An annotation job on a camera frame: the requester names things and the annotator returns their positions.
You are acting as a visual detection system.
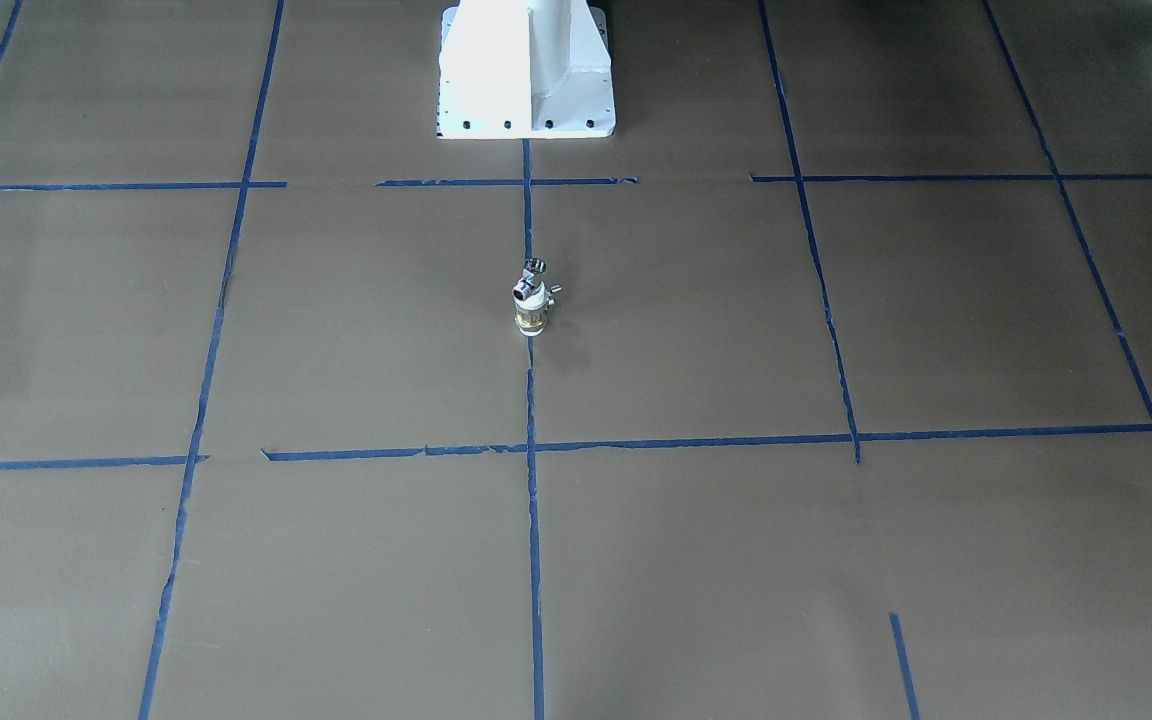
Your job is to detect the chrome angle pipe fitting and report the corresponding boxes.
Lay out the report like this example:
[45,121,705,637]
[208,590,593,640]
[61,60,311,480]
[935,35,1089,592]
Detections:
[515,258,547,300]

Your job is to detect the white brass PPR valve fitting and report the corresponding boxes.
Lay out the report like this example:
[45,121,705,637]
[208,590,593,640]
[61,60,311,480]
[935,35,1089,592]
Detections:
[511,281,564,338]

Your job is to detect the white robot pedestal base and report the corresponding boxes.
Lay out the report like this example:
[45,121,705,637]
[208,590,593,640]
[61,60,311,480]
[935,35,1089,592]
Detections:
[435,1,617,141]

